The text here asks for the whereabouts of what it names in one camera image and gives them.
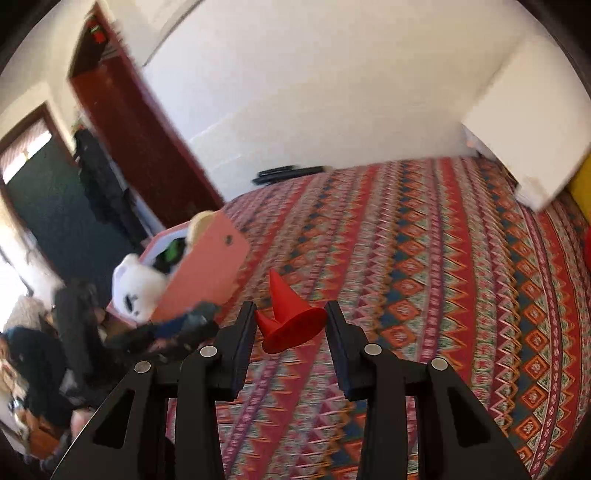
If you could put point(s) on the red green door ornament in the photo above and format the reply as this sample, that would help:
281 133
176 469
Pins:
98 34

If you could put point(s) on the dark green door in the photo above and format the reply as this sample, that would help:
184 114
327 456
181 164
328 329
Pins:
51 203

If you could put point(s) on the black flat object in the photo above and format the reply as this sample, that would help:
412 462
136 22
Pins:
286 174

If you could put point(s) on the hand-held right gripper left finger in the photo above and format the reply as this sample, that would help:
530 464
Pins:
242 350

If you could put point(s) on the black hanging clothes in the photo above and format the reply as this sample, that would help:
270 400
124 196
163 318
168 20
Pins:
101 184

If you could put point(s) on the dark red wooden door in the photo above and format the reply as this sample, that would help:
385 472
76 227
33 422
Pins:
138 152

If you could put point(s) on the colourful patterned blanket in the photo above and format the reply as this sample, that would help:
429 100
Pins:
438 277

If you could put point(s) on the yellow red cushion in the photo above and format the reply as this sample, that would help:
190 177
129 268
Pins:
582 189

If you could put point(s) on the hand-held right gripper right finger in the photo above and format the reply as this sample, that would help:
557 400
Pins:
344 355

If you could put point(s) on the red plastic cone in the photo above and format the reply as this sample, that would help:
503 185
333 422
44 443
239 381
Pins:
295 327
265 323

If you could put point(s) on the dark cloth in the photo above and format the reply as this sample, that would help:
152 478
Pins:
78 332
37 369

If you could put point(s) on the white black spotted plush dog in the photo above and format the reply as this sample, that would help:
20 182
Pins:
138 286

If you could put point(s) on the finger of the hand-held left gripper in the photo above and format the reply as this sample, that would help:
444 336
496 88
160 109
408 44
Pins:
198 321

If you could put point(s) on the pink cardboard box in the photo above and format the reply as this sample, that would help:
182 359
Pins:
203 272

